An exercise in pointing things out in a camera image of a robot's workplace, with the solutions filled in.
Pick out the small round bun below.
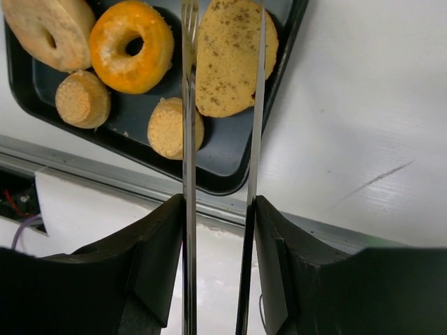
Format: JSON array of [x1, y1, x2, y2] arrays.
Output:
[[147, 97, 184, 160], [55, 70, 111, 129]]

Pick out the small round bun left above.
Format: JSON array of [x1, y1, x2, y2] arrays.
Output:
[[55, 70, 111, 129]]

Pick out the metal tongs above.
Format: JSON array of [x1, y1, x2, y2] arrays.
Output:
[[182, 1, 266, 334]]

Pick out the orange glazed donut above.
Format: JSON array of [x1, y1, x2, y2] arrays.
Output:
[[89, 1, 175, 94]]

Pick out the small round bun right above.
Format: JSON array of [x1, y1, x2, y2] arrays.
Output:
[[147, 97, 184, 160]]

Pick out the speckled bread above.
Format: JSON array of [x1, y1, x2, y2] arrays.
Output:
[[196, 0, 261, 118]]

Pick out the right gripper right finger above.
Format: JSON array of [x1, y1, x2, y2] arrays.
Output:
[[255, 196, 446, 334]]

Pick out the plain beige bagel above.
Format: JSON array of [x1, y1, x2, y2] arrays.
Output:
[[1, 0, 96, 73]]

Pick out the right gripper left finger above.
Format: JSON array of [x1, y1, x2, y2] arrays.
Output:
[[1, 194, 184, 334]]

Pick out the aluminium rail front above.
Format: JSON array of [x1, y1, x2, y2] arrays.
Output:
[[1, 135, 397, 252]]

